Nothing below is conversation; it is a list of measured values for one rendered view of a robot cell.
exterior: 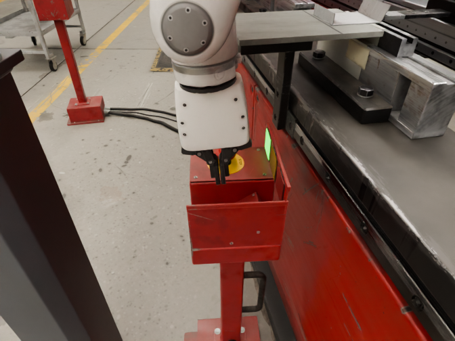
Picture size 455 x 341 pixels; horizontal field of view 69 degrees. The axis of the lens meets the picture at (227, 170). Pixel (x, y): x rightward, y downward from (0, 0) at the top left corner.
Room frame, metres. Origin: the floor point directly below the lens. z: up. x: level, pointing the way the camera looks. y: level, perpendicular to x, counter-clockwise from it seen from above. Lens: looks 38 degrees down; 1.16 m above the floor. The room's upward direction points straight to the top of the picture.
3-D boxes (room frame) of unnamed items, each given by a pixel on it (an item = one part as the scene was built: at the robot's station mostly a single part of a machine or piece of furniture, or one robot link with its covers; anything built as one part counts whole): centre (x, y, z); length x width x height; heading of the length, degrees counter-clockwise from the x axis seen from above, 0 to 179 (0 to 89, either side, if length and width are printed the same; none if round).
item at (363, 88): (0.55, -0.25, 0.91); 0.03 x 0.03 x 0.02
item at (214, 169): (0.41, 0.03, 0.85); 0.03 x 0.03 x 0.07; 4
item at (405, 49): (0.66, -0.28, 0.99); 0.20 x 0.03 x 0.03; 12
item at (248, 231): (0.47, -0.01, 0.75); 0.20 x 0.16 x 0.18; 4
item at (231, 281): (0.47, -0.01, 0.39); 0.05 x 0.05 x 0.54; 4
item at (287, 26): (0.67, -0.13, 1.00); 0.26 x 0.18 x 0.01; 102
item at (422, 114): (0.65, -0.29, 0.92); 0.39 x 0.06 x 0.10; 12
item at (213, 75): (0.41, 0.03, 1.01); 0.09 x 0.08 x 0.03; 94
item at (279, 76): (0.66, -0.09, 0.88); 0.14 x 0.04 x 0.22; 102
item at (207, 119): (0.41, 0.02, 0.95); 0.10 x 0.07 x 0.11; 94
